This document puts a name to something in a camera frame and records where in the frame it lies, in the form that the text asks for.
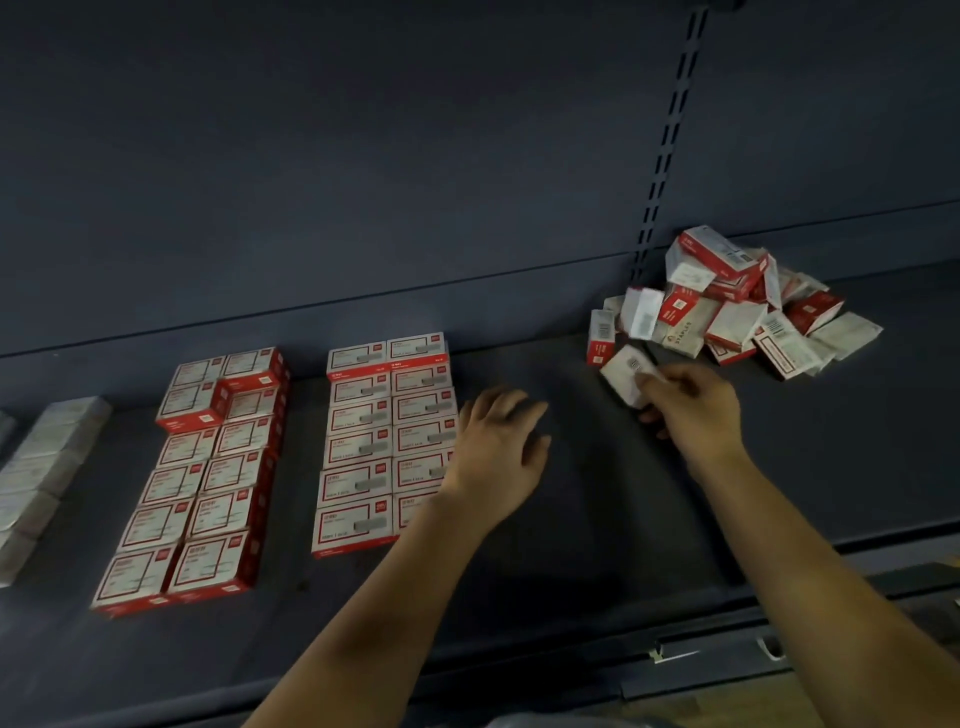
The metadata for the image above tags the person's right hand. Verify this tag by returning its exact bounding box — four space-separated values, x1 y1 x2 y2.
634 360 749 474

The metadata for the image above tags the dark metal shelf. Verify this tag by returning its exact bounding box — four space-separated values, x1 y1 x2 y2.
0 0 960 728

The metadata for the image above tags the person's right forearm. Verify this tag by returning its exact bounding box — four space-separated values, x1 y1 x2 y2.
690 450 960 728

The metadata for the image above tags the person's grey clothing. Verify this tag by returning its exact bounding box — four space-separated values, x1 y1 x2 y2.
487 714 632 728

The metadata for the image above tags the person's left forearm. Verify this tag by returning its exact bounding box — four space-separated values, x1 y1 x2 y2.
247 502 519 728

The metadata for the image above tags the pile of red white boxes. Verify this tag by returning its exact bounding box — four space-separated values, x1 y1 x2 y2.
586 225 885 381

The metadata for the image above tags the person's left hand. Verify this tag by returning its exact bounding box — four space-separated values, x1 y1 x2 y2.
438 387 554 527

